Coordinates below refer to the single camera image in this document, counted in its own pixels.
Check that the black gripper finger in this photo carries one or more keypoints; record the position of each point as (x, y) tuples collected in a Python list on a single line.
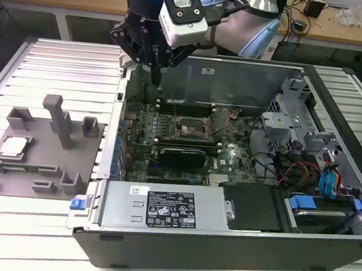
[(129, 42), (178, 57)]

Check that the silver CPU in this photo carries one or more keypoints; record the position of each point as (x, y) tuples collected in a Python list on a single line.
[(14, 146)]

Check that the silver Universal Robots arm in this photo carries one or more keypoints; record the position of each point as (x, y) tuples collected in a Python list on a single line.
[(231, 29)]

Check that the CPU socket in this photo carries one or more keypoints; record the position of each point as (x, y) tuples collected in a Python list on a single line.
[(189, 130)]

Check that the black RAM slot white latches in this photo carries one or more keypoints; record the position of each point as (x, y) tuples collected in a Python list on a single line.
[(196, 110), (196, 103)]

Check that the wooden desk white legs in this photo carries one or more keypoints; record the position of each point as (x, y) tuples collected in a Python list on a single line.
[(85, 0)]

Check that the round coin battery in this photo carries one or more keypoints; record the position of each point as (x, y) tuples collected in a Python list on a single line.
[(233, 114)]

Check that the black graphics card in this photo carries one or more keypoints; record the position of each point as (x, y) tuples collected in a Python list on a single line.
[(182, 156)]

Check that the silver metal drive cage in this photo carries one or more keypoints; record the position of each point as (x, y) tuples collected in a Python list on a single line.
[(280, 122)]

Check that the green motherboard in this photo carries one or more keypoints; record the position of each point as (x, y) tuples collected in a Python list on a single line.
[(235, 165)]

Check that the small silver heatsink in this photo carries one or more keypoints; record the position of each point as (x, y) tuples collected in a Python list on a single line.
[(218, 179)]

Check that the grey plastic parts rack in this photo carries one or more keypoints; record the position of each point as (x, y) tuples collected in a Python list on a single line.
[(70, 164)]

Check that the small black box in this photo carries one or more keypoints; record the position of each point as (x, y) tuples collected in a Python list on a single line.
[(314, 9)]

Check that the silver power supply unit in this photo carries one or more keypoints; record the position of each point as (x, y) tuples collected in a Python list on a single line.
[(124, 206)]

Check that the green RAM stick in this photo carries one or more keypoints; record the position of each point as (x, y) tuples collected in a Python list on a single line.
[(29, 168)]

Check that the blue case latch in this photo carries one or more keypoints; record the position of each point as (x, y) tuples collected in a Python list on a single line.
[(78, 204)]

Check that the clear plastic bag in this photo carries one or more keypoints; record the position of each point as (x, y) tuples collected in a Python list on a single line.
[(350, 14)]

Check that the hard disk in blue carrier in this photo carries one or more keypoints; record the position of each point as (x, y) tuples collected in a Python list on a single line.
[(303, 203)]

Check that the open black PC case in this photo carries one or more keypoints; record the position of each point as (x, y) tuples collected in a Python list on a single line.
[(190, 250)]

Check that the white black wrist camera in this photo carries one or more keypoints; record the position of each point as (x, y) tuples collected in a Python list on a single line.
[(183, 31)]

